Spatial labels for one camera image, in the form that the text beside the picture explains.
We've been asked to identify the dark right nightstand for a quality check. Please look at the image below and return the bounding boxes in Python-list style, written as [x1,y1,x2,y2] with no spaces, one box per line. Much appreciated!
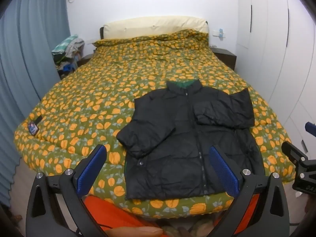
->
[210,47,237,71]

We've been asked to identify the black puffer jacket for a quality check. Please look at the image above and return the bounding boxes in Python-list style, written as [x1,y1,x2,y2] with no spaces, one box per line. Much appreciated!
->
[116,80,265,200]

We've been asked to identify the dark nightstand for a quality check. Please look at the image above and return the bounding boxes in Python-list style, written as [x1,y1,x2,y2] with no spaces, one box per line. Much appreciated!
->
[210,47,237,71]
[77,54,94,67]

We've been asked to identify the white wardrobe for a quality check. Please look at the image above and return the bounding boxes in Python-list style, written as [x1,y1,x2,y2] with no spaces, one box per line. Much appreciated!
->
[236,0,315,159]

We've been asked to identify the person's hand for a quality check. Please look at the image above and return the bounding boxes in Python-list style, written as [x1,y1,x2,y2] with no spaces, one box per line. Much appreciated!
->
[105,226,163,237]

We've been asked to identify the orange fleece garment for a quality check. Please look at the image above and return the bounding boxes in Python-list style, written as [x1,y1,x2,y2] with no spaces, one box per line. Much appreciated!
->
[82,193,261,237]

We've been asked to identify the cream padded headboard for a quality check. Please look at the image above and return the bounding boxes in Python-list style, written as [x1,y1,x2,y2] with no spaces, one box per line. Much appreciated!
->
[100,16,209,39]

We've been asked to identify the pile of clothes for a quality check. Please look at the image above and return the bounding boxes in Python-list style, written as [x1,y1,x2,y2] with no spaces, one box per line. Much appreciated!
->
[51,34,85,79]

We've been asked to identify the blue pleated curtain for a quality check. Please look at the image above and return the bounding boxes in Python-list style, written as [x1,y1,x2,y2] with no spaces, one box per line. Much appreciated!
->
[1,0,70,206]

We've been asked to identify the dark left nightstand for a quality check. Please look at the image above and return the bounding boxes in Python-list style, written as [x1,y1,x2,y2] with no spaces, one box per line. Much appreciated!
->
[77,54,94,67]

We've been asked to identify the wall socket with blue plug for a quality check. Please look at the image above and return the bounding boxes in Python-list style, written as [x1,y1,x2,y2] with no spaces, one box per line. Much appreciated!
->
[212,28,225,40]

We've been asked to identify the green orange floral duvet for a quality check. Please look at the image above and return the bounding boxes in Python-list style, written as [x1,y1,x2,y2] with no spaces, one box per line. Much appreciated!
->
[14,29,295,218]

